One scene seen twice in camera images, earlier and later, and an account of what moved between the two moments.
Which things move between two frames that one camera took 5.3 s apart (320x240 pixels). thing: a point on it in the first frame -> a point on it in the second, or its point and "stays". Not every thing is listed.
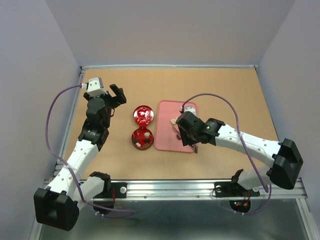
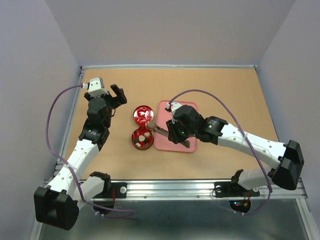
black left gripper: (119, 99) stays
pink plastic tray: (167, 135) stays
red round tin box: (142, 138) stays
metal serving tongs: (176, 130) -> (155, 128)
